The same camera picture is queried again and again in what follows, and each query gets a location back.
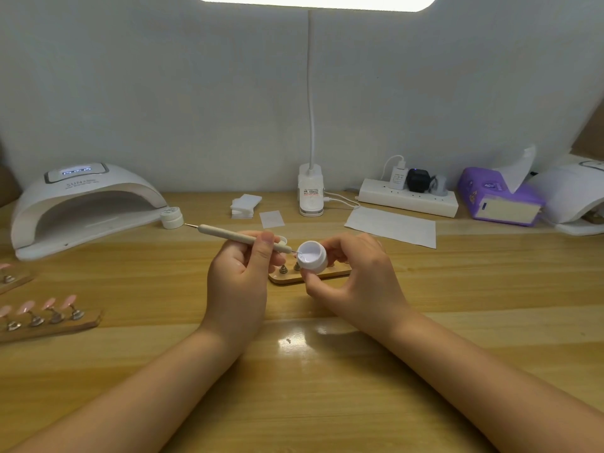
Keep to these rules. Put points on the small closed white jar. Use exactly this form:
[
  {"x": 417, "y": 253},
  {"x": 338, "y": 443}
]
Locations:
[{"x": 172, "y": 218}]

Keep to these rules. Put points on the black plug adapter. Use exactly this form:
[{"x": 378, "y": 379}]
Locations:
[{"x": 419, "y": 180}]

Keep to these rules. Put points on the white power strip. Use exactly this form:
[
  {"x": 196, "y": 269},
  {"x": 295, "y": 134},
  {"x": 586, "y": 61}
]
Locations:
[{"x": 409, "y": 197}]

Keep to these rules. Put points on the brown cardboard box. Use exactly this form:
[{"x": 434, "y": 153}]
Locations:
[{"x": 7, "y": 184}]

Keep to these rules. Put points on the white tissue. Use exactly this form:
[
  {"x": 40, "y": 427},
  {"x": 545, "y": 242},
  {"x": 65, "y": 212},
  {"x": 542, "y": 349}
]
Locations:
[{"x": 518, "y": 168}]

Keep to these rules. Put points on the person's left forearm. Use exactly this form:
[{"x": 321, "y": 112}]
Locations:
[{"x": 118, "y": 410}]

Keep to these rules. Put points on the white nail lamp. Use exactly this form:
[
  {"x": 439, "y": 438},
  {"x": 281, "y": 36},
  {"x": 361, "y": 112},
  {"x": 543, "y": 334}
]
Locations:
[
  {"x": 574, "y": 193},
  {"x": 83, "y": 198}
]

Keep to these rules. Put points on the white gel jar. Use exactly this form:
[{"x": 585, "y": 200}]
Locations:
[{"x": 312, "y": 256}]

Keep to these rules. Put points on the white desk lamp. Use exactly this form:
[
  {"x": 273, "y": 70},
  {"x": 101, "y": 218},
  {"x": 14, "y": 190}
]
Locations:
[{"x": 310, "y": 188}]

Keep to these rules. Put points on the white charger plug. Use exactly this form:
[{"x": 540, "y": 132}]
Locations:
[{"x": 398, "y": 176}]

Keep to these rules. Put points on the brown wooden board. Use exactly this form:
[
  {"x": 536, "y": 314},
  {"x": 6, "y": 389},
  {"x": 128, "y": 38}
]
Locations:
[{"x": 590, "y": 127}]

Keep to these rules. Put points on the wooden nail holder strip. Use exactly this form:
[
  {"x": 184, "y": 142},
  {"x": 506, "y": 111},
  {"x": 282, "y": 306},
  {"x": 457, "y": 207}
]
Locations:
[{"x": 283, "y": 277}]

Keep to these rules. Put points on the person's right hand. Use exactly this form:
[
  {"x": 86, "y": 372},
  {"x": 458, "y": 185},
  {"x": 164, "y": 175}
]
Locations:
[{"x": 368, "y": 287}]

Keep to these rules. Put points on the person's left hand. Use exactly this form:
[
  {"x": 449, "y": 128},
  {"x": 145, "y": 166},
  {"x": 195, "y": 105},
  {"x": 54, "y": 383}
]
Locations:
[{"x": 236, "y": 292}]

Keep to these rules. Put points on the white paper sheet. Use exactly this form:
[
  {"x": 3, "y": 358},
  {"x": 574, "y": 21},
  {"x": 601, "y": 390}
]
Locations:
[{"x": 390, "y": 227}]

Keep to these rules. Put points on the grey dotting pen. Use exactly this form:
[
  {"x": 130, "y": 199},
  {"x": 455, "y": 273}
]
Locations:
[{"x": 226, "y": 234}]

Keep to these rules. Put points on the grey plug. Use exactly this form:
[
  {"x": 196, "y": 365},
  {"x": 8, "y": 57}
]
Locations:
[{"x": 440, "y": 185}]

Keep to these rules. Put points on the person's right forearm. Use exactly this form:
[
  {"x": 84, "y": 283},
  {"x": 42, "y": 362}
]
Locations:
[{"x": 500, "y": 396}]

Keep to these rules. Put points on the stack of white cotton pads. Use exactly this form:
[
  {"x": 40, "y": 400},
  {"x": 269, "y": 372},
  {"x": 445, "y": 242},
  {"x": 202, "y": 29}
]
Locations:
[{"x": 246, "y": 206}]

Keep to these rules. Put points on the purple tissue box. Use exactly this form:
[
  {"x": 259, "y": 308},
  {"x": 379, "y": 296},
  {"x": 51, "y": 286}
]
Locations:
[{"x": 483, "y": 198}]

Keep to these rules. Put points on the wooden stands with pink nails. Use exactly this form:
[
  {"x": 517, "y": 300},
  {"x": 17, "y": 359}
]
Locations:
[{"x": 45, "y": 316}]

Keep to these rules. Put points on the small white paper square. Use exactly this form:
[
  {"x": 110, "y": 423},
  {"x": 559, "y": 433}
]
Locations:
[{"x": 272, "y": 219}]

